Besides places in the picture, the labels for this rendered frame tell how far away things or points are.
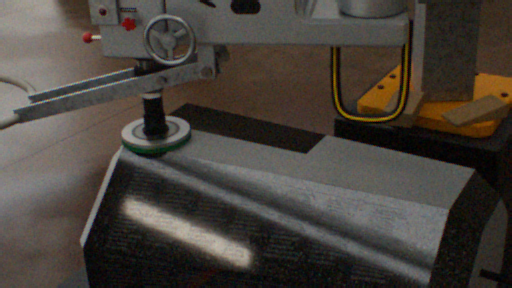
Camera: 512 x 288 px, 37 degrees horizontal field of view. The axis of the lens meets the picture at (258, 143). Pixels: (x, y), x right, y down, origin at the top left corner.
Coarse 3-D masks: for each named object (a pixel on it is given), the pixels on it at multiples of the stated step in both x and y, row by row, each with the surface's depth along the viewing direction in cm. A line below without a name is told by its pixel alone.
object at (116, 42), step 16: (128, 0) 211; (144, 0) 211; (160, 0) 210; (128, 16) 213; (144, 16) 213; (112, 32) 216; (128, 32) 216; (112, 48) 219; (128, 48) 218; (144, 48) 217; (160, 48) 216
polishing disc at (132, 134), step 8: (136, 120) 248; (168, 120) 247; (176, 120) 247; (184, 120) 246; (128, 128) 243; (136, 128) 242; (176, 128) 241; (184, 128) 241; (128, 136) 237; (136, 136) 237; (144, 136) 237; (152, 136) 237; (160, 136) 236; (168, 136) 236; (176, 136) 236; (184, 136) 236; (128, 144) 235; (136, 144) 232; (144, 144) 232; (152, 144) 232; (160, 144) 232; (168, 144) 233
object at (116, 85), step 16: (224, 48) 230; (192, 64) 222; (96, 80) 242; (112, 80) 241; (128, 80) 228; (144, 80) 227; (160, 80) 225; (176, 80) 225; (32, 96) 248; (48, 96) 247; (64, 96) 234; (80, 96) 233; (96, 96) 232; (112, 96) 231; (128, 96) 230; (16, 112) 239; (32, 112) 238; (48, 112) 237
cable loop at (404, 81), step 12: (408, 24) 211; (408, 36) 213; (336, 48) 218; (408, 48) 214; (336, 60) 219; (408, 60) 216; (336, 72) 221; (408, 72) 218; (336, 84) 222; (408, 84) 220; (336, 96) 224; (336, 108) 226; (396, 108) 223; (348, 120) 228; (360, 120) 226; (372, 120) 225; (384, 120) 225
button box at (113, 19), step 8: (88, 0) 211; (96, 0) 211; (104, 0) 211; (112, 0) 210; (96, 8) 212; (112, 8) 211; (96, 16) 213; (112, 16) 212; (96, 24) 214; (104, 24) 214; (112, 24) 213
